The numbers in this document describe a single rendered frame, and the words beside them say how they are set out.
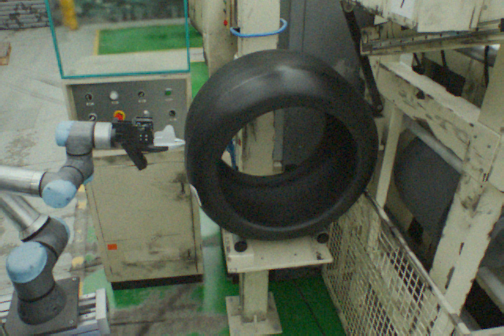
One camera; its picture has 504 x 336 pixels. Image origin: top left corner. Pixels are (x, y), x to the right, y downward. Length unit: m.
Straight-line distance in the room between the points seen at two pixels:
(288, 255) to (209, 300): 1.00
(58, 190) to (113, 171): 0.87
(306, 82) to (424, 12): 0.36
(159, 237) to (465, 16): 1.76
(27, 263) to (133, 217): 0.85
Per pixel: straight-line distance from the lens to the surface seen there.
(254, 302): 2.12
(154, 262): 2.31
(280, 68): 1.07
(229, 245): 1.39
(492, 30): 0.89
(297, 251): 1.46
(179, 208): 2.07
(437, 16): 0.88
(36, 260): 1.37
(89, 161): 1.24
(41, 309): 1.46
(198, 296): 2.39
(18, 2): 10.53
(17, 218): 1.45
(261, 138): 1.53
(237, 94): 1.05
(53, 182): 1.14
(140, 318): 2.34
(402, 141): 2.00
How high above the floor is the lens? 1.80
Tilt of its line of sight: 29 degrees down
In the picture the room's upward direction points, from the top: straight up
